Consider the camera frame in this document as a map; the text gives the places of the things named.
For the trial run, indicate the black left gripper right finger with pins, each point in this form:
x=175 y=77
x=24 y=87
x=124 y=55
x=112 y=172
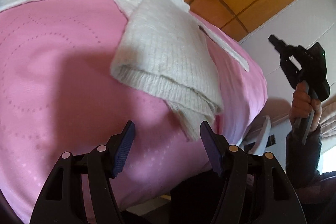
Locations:
x=253 y=189

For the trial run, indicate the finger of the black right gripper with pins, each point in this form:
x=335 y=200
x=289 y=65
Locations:
x=278 y=44

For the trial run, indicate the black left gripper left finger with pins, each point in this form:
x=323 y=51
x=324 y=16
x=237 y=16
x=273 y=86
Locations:
x=61 y=199

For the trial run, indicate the white knitted sweater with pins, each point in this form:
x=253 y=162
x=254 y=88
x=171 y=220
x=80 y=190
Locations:
x=163 y=52

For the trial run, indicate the person's right hand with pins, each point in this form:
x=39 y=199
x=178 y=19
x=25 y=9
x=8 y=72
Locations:
x=302 y=106

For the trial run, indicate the white chair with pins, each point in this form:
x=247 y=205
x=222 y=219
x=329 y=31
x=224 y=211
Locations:
x=256 y=136

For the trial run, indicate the beige curtain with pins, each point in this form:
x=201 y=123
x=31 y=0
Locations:
x=328 y=120

